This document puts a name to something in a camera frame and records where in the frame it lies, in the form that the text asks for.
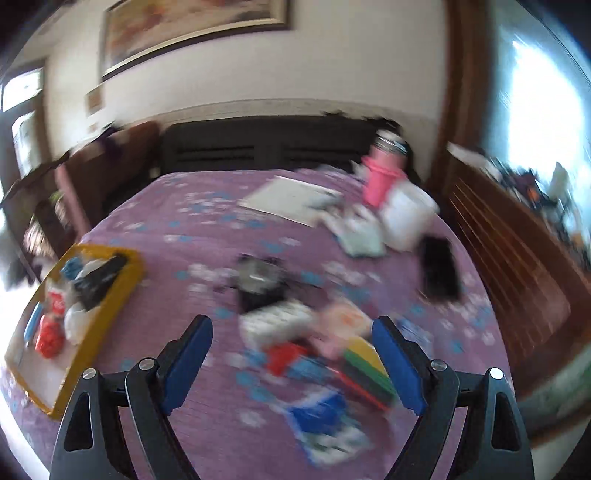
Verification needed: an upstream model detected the colourful sponge pack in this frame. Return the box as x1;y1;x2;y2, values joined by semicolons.
337;336;398;411

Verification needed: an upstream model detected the blue white tissue pack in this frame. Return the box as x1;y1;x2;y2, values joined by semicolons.
283;388;372;468

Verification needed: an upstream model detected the pink tissue pack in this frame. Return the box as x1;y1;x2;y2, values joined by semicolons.
310;298;373;360

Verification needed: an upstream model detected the red blue small packet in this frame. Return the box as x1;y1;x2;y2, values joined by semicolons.
264;343;331;384

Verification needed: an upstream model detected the lemon print tissue pack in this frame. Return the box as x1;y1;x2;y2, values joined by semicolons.
238;299;317;351

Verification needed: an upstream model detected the red plastic bag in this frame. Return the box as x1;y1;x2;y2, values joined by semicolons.
35;314;65;359

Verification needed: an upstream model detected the white plastic bag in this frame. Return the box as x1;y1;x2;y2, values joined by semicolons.
63;303;99;346

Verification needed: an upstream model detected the yellow cardboard tray box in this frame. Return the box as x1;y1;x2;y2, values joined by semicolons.
5;244;143;420

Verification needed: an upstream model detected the blue long packet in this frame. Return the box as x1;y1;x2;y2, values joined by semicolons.
23;302;43;345

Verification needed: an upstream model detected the red white tissue pack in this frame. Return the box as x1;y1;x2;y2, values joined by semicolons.
46;290;67;317

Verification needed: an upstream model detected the black plastic bag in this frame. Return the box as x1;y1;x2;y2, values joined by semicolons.
73;253;127;311

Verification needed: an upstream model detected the black smartphone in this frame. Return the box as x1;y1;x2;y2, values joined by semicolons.
419;236;461;302

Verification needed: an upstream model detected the wooden sideboard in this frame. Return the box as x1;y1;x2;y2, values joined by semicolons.
446;143;590;418

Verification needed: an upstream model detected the blue cloth ball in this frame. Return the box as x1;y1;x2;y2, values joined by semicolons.
60;256;84;281

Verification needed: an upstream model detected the black round container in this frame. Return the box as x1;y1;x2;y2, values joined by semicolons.
233;254;287;313

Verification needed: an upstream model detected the white paper cup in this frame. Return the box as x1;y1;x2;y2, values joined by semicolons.
379;181;440;252

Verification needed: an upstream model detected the wooden armchair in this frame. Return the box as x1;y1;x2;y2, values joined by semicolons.
1;121;160;289

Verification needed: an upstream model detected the purple floral tablecloth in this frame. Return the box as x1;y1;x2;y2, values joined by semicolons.
0;168;516;480

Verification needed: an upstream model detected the pink thermos bottle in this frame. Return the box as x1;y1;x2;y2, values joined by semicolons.
363;129;408;208

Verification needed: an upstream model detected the black sofa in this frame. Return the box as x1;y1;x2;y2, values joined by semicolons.
161;113;402;173

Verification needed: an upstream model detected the framed landscape painting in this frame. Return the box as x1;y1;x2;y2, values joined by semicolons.
100;1;290;81

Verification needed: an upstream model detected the small wall plaque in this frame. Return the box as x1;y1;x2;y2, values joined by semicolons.
85;84;103;116

